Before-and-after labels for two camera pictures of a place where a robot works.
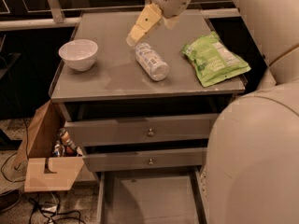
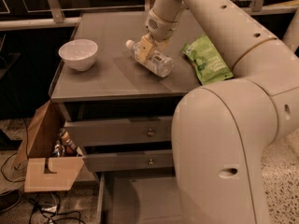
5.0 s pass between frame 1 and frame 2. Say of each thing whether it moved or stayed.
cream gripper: moved
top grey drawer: stayed
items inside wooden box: stayed
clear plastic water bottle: moved
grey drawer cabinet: stayed
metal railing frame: stayed
